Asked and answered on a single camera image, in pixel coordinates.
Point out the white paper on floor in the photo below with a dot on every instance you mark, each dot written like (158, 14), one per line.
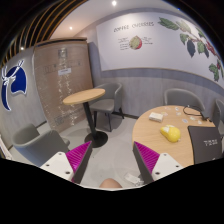
(133, 179)

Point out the grey armchair behind main table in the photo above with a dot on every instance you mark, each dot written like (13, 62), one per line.
(182, 97)

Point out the round wooden side table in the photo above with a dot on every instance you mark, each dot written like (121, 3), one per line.
(98, 138)

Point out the person's knee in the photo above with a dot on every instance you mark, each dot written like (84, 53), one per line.
(110, 183)

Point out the plastic wrapped wooden cabinet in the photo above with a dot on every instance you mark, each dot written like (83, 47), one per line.
(61, 68)

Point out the grey armchair front left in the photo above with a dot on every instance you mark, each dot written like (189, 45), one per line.
(39, 148)

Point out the yellow computer mouse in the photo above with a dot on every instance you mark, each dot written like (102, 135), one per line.
(171, 133)

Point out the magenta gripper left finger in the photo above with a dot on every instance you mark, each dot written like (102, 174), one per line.
(70, 166)

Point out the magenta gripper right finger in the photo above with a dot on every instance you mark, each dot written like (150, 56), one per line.
(152, 165)

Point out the grey armchair far right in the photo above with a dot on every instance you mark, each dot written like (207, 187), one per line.
(218, 116)

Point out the grey armchair behind side table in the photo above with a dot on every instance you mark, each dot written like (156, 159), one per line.
(110, 102)

